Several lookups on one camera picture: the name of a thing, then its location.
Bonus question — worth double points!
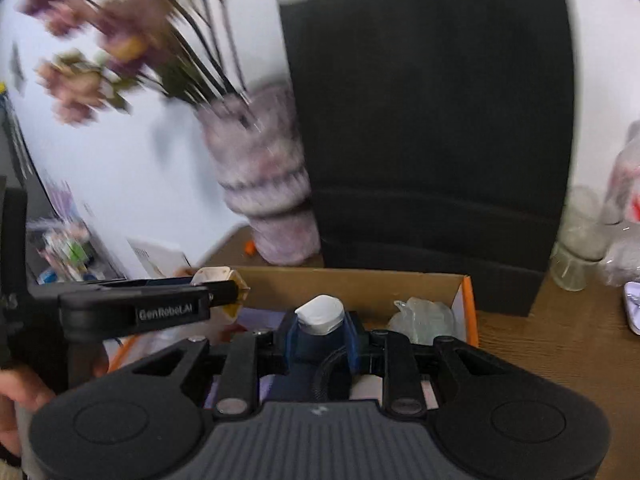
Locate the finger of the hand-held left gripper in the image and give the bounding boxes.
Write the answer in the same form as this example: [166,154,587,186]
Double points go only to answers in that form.
[29,280,240,342]

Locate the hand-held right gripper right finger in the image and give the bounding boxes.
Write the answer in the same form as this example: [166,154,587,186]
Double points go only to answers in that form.
[342,311,511,418]

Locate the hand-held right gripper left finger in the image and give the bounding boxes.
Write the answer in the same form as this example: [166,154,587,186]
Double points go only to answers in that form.
[131,311,301,421]

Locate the white charger plug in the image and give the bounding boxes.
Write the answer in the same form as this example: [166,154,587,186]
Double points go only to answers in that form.
[294,295,346,336]

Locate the red cardboard box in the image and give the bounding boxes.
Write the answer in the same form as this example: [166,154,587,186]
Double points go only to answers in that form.
[107,265,481,403]

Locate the person's left hand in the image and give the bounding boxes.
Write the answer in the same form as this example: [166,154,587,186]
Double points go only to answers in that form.
[0,342,110,457]

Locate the navy pouch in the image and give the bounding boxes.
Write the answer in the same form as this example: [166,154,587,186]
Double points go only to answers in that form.
[257,310,363,402]

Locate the white slotted box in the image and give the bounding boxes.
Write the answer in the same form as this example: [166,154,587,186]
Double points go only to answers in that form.
[126,239,192,281]

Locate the crumpled clear plastic bag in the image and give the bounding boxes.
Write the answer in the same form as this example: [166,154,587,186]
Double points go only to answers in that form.
[386,296,457,347]

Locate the cluttered shelf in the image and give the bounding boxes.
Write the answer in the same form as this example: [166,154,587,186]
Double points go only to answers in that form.
[24,180,128,285]

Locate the purple ribbed vase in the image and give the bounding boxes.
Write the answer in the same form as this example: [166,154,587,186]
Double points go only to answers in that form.
[197,84,322,267]

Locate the black paper bag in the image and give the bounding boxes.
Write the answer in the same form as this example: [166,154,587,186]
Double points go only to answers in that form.
[277,0,574,318]

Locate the clear glass jar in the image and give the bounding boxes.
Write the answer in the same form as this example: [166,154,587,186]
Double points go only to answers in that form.
[550,186,607,292]

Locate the dried pink flowers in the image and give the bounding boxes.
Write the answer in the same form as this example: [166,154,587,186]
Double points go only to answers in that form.
[19,0,253,128]

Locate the white purple packet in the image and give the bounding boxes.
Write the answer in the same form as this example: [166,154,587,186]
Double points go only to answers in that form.
[623,281,640,336]

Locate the pack of water bottles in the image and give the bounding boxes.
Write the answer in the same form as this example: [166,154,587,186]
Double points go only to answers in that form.
[600,120,640,288]

